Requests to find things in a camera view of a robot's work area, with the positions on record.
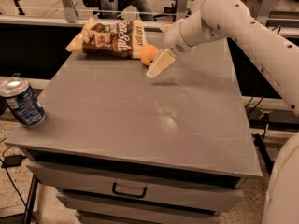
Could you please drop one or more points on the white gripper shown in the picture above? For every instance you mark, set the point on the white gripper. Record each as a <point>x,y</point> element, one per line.
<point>173,39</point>

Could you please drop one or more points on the orange fruit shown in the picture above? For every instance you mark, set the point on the orange fruit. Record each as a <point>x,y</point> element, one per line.
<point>147,55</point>

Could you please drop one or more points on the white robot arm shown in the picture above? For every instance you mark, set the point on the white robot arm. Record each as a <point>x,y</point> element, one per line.
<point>275,57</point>

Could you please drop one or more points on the brown chip bag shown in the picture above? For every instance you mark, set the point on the brown chip bag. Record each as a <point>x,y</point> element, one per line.
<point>123,39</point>

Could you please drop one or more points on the seated person legs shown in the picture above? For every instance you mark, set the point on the seated person legs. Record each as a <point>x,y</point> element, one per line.
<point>111,9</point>

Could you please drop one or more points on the grey drawer cabinet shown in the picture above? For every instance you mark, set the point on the grey drawer cabinet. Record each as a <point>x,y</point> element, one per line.
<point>183,134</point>

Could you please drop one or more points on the black tripod leg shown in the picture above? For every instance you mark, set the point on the black tripod leg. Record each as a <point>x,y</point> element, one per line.
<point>258,142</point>

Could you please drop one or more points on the blue soda can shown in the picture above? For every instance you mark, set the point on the blue soda can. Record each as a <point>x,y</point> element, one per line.
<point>21,100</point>

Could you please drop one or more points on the black stand leg left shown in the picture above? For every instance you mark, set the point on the black stand leg left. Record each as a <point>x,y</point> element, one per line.
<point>29,207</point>

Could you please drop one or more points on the black power adapter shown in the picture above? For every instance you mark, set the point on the black power adapter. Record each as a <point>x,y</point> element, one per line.
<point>12,161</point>

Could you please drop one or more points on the metal railing post middle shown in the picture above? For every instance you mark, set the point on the metal railing post middle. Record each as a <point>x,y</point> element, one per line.
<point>181,9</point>

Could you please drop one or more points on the metal railing post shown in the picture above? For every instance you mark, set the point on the metal railing post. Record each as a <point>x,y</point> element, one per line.
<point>264,11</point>
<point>181,9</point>
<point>69,10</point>

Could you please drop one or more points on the metal railing post left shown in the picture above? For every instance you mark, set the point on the metal railing post left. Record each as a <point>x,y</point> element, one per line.
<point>69,10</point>

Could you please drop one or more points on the metal railing post right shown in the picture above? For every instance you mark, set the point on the metal railing post right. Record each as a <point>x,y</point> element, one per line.
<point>264,11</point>

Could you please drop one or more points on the black drawer handle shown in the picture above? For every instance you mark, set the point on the black drawer handle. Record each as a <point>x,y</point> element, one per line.
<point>129,192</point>

